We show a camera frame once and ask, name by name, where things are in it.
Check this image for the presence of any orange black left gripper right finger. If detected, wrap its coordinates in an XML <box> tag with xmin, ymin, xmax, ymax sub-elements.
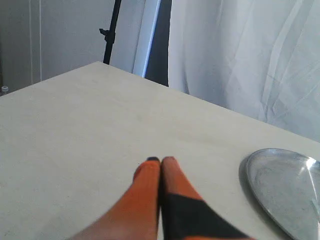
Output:
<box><xmin>161</xmin><ymin>156</ymin><xmax>251</xmax><ymax>240</ymax></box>

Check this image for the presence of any black light stand pole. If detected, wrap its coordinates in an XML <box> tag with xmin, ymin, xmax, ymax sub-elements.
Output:
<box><xmin>99</xmin><ymin>0</ymin><xmax>122</xmax><ymax>65</ymax></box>

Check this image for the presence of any white softbox panel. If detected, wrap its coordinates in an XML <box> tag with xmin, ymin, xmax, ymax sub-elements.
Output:
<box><xmin>110</xmin><ymin>0</ymin><xmax>172</xmax><ymax>86</ymax></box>

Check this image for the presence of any white fabric backdrop curtain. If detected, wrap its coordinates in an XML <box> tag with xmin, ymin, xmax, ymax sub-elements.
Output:
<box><xmin>168</xmin><ymin>0</ymin><xmax>320</xmax><ymax>141</ymax></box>

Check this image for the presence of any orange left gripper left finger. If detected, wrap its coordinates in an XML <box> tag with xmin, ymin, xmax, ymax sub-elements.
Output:
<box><xmin>70</xmin><ymin>157</ymin><xmax>161</xmax><ymax>240</ymax></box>

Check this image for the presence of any small white bottle cap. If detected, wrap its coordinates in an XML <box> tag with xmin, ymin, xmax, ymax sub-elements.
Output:
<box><xmin>1</xmin><ymin>86</ymin><xmax>9</xmax><ymax>92</ymax></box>

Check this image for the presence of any round silver metal plate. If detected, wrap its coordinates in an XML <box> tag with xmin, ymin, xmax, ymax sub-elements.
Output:
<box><xmin>239</xmin><ymin>148</ymin><xmax>320</xmax><ymax>240</ymax></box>

